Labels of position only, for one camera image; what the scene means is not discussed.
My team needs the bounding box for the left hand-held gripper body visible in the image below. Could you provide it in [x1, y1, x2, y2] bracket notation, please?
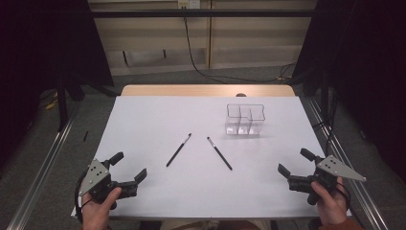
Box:
[79, 158, 139, 211]

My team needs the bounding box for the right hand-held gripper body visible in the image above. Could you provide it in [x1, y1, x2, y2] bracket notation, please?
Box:
[286, 154, 368, 206]

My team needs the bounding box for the thin black makeup brush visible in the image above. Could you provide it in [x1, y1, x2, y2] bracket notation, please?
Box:
[206, 136, 234, 172]
[166, 132, 192, 168]

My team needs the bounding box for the clear acrylic organizer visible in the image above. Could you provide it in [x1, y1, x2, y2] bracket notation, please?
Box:
[224, 103, 267, 137]

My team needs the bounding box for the person's left hand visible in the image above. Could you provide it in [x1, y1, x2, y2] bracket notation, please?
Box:
[80, 186, 123, 228]

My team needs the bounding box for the person's right hand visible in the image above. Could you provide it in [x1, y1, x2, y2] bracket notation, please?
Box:
[310, 180, 350, 226]

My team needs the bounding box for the white table board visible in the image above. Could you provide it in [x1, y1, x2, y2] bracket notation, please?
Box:
[70, 95, 352, 220]

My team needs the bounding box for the black metal stand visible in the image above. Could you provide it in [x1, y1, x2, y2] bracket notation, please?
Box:
[320, 61, 330, 156]
[56, 71, 70, 132]

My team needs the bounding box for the wooden table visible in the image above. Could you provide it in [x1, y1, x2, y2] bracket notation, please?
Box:
[120, 83, 297, 98]

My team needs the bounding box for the dark curtain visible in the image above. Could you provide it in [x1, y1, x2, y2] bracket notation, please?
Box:
[0, 0, 115, 173]
[290, 0, 406, 185]

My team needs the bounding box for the black horizontal bar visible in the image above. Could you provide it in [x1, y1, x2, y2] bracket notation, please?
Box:
[90, 9, 316, 19]

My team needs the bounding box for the black gripper cord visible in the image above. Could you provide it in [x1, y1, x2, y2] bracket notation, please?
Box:
[334, 181, 352, 212]
[73, 171, 94, 224]

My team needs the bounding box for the metal floor rail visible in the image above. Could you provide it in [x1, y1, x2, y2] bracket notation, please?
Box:
[6, 103, 84, 230]
[305, 96, 390, 230]

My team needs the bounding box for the yellow floor cable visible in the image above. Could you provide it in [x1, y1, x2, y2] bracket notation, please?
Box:
[43, 91, 60, 111]

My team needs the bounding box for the black wall cable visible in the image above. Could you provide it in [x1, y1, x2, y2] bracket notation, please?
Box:
[182, 15, 298, 85]

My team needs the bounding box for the white wall outlet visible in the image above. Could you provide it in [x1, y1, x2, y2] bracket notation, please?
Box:
[177, 0, 202, 10]

